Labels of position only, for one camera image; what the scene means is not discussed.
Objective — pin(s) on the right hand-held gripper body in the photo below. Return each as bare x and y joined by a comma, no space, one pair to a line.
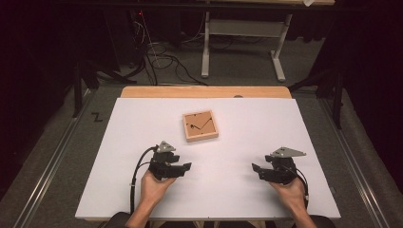
285,171

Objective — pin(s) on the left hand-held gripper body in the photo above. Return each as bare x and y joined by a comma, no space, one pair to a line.
160,167

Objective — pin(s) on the shallow wooden tray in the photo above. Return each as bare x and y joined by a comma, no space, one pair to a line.
201,136

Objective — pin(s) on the brown puzzle panel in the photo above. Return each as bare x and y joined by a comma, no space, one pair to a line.
202,122

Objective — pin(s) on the person's right hand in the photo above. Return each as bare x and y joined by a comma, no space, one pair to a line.
290,193

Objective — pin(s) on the person's left hand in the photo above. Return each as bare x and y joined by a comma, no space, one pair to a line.
153,190

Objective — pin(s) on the white sheet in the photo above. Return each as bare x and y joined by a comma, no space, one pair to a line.
221,190

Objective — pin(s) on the person's dark right sleeve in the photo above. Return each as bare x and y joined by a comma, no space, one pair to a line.
323,222

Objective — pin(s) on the person's dark sleeve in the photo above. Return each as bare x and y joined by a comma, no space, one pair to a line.
323,222
118,221

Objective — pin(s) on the person's dark left sleeve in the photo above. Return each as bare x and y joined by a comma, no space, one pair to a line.
118,221

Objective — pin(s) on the wooden table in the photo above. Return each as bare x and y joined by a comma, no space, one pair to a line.
190,91

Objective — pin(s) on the grey round table grommet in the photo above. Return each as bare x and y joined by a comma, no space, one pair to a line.
238,96

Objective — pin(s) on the black metal stand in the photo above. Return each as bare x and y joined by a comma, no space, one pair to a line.
77,91
338,101

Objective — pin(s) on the metal floor rail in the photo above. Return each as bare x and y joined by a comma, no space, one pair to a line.
355,164
50,167

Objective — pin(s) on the white desk frame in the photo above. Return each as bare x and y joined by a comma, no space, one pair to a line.
244,28

